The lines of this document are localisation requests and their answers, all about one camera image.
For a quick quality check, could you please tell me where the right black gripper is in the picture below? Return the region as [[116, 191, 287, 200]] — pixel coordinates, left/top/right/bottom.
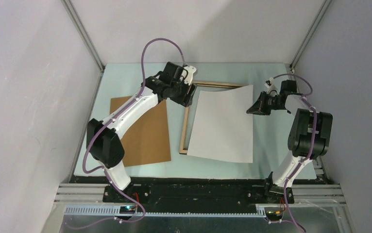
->
[[247, 91, 284, 116]]

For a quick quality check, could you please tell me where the wooden picture frame with glass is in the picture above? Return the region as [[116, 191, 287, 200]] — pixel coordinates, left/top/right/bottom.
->
[[179, 81, 246, 155]]

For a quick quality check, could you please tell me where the landscape photo print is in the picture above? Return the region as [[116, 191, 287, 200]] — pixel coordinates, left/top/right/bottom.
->
[[187, 85, 254, 163]]

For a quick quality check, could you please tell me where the brown cardboard backing board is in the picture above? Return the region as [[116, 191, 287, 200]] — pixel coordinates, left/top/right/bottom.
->
[[121, 100, 171, 167]]

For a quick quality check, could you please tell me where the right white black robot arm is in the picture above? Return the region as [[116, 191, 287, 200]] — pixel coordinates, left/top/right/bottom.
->
[[246, 78, 333, 203]]

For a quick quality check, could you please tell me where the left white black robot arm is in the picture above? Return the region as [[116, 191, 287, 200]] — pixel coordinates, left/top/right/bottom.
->
[[85, 62, 198, 202]]

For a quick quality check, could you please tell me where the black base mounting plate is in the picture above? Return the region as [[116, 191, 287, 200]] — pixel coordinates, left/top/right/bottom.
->
[[102, 184, 294, 213]]

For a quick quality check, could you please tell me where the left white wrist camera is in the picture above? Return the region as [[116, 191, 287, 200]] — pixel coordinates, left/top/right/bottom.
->
[[182, 65, 198, 85]]

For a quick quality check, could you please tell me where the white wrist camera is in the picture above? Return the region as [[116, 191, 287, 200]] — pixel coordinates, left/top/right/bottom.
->
[[265, 77, 277, 94], [182, 65, 198, 85]]

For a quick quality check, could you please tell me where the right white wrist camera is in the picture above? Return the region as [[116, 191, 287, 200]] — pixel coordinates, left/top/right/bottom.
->
[[265, 77, 277, 94]]

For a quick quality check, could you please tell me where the right aluminium corner post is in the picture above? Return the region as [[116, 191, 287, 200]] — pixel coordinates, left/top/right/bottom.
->
[[289, 0, 333, 70]]

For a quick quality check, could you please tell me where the aluminium corner post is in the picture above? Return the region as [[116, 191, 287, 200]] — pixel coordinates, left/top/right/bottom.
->
[[61, 0, 105, 73], [289, 0, 333, 70]]

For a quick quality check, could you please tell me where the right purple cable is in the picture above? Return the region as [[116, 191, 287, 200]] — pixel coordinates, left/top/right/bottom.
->
[[266, 73, 319, 233]]

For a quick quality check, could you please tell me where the left aluminium corner post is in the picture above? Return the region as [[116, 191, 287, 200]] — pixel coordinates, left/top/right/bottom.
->
[[61, 0, 105, 73]]

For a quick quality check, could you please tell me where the aluminium front rail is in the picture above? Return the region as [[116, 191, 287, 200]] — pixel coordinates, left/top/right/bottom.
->
[[54, 183, 346, 208]]

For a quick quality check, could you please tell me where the grey slotted cable duct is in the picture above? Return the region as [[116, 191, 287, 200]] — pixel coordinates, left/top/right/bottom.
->
[[64, 205, 266, 218]]

